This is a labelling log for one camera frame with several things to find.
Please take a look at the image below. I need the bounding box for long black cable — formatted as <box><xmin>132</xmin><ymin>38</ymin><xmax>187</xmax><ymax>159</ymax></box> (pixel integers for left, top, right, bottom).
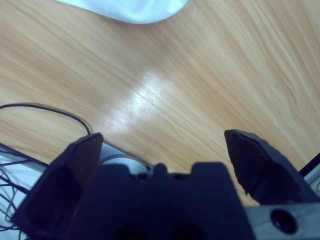
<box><xmin>0</xmin><ymin>103</ymin><xmax>92</xmax><ymax>136</ymax></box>

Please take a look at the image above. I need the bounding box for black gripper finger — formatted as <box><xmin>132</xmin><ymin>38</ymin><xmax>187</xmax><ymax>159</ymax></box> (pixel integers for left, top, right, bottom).
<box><xmin>224</xmin><ymin>129</ymin><xmax>315</xmax><ymax>207</ymax></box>
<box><xmin>11</xmin><ymin>132</ymin><xmax>105</xmax><ymax>240</ymax></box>

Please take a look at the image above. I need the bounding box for thin black wire bundle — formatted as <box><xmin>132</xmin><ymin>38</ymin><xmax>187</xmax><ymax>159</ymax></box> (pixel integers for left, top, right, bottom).
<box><xmin>0</xmin><ymin>147</ymin><xmax>33</xmax><ymax>231</ymax></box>

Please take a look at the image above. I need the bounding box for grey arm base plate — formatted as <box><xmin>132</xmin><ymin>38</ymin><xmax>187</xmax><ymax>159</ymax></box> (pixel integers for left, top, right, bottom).
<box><xmin>0</xmin><ymin>141</ymin><xmax>156</xmax><ymax>233</ymax></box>

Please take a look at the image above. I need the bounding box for white t-shirt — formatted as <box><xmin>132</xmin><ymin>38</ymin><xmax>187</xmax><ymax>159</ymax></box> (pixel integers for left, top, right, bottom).
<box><xmin>54</xmin><ymin>0</ymin><xmax>190</xmax><ymax>25</ymax></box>

